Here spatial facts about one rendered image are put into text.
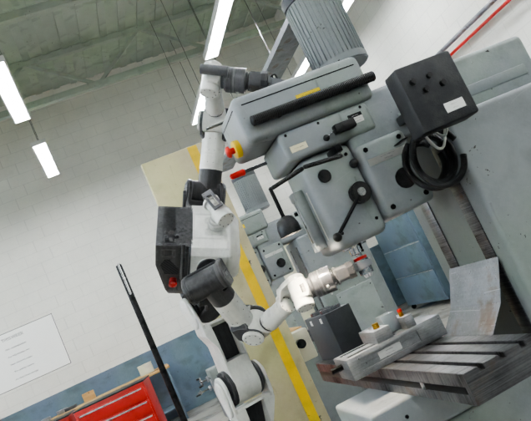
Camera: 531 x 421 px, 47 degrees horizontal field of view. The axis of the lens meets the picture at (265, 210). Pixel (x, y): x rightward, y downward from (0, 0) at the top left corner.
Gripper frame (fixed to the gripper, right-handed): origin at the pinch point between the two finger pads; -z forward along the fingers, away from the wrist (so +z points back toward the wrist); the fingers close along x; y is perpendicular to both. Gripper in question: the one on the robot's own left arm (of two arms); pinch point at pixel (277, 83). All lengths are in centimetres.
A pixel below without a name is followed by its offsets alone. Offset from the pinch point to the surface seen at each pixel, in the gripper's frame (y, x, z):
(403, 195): -36, 7, -45
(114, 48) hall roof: 300, -817, 332
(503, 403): -97, 12, -79
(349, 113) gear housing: -10.4, 7.9, -25.0
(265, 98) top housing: -10.2, 15.4, 2.3
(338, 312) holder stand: -78, -44, -31
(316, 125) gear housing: -16.4, 11.2, -14.7
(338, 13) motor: 26.2, 1.2, -18.9
